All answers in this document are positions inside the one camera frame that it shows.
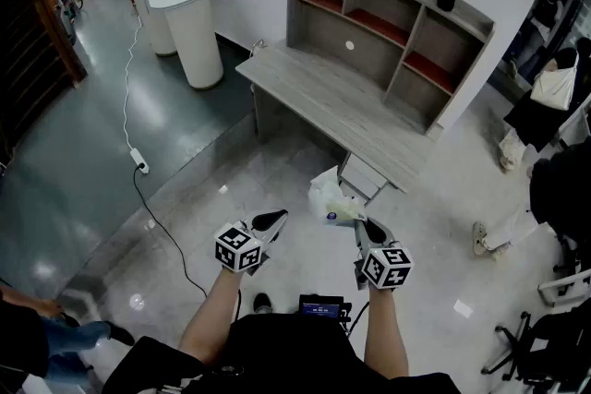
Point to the grey wooden desk with shelves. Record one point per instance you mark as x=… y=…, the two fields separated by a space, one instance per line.
x=332 y=106

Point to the person's left forearm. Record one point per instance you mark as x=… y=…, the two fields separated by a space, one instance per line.
x=208 y=318

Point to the white metal frame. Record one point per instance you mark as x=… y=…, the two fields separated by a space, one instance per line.
x=563 y=286

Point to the dark brown wooden furniture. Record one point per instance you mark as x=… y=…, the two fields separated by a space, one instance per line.
x=27 y=37

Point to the white pedestal table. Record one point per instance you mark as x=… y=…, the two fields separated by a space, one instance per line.
x=194 y=37

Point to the person's black shirt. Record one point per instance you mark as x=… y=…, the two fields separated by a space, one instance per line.
x=286 y=355

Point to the black office chair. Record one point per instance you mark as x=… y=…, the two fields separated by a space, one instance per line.
x=554 y=337
x=572 y=254

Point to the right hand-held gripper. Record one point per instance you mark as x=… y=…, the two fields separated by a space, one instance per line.
x=388 y=267

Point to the white power strip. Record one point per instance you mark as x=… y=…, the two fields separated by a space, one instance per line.
x=138 y=159

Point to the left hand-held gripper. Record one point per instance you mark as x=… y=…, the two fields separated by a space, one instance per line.
x=237 y=249

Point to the person's right forearm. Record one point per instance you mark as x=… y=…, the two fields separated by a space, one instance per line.
x=385 y=337

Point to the white tissues pack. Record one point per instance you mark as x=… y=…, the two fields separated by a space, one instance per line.
x=330 y=198

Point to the black chest-mounted screen device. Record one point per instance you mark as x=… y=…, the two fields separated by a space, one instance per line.
x=321 y=308

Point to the white shoulder bag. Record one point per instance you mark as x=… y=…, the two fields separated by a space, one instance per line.
x=554 y=87

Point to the person's left leg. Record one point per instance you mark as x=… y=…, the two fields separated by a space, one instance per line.
x=261 y=302

